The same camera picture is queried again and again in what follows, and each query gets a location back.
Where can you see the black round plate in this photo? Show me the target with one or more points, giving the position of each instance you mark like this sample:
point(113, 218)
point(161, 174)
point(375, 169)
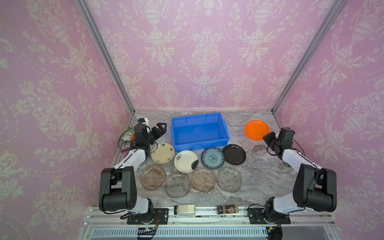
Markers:
point(234, 154)

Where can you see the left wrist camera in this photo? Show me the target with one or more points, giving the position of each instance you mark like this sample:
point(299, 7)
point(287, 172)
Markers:
point(143, 121)

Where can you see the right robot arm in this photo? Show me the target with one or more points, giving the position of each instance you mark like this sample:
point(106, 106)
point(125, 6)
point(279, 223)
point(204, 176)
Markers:
point(315, 187)

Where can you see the white plate black accent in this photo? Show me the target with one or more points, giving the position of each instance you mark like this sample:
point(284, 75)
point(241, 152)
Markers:
point(186, 161)

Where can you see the dark spice jar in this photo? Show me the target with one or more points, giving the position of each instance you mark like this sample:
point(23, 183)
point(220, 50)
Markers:
point(227, 209)

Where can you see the green snack packet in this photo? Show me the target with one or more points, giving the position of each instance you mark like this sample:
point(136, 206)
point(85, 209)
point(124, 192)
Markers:
point(128, 135)

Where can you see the blue patterned ceramic plate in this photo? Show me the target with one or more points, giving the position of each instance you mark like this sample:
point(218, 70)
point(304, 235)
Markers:
point(213, 158)

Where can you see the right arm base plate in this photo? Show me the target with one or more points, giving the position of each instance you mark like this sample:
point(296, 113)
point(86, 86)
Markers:
point(259, 216)

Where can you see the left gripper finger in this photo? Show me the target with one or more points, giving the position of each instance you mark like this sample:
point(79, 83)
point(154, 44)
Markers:
point(160, 128)
point(155, 133)

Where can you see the cream round plate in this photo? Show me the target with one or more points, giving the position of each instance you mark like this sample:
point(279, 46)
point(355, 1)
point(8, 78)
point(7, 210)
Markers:
point(163, 154)

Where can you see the aluminium front rail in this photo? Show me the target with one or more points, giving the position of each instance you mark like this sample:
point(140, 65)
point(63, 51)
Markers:
point(206, 224)

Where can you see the brown tinted glass plate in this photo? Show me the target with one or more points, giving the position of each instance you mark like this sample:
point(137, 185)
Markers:
point(153, 177)

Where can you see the blue plastic bin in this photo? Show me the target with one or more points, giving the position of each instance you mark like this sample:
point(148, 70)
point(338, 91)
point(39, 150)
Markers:
point(199, 132)

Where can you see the green tin can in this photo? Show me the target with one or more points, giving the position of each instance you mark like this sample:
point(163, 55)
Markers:
point(286, 168)

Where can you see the white jar on rail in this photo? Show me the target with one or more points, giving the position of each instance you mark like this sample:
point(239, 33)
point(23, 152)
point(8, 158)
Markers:
point(185, 210)

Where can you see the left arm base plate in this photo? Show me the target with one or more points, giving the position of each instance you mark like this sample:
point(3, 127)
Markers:
point(158, 216)

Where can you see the purple snack packet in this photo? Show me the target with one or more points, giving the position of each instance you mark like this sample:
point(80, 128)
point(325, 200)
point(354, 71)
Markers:
point(126, 151)

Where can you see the amber glass plate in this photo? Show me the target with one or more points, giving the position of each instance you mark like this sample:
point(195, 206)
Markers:
point(203, 180)

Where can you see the orange plastic plate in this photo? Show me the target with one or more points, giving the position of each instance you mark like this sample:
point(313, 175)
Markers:
point(256, 130)

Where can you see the grey clear glass plate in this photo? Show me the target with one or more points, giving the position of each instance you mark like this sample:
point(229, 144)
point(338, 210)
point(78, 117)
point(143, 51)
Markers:
point(178, 185)

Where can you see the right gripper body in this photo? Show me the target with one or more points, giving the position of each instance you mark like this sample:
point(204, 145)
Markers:
point(272, 142)

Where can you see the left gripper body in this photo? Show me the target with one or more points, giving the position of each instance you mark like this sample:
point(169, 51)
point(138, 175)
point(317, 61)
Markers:
point(148, 140)

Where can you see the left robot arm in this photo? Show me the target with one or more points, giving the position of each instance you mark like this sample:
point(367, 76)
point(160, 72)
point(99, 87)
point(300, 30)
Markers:
point(118, 188)

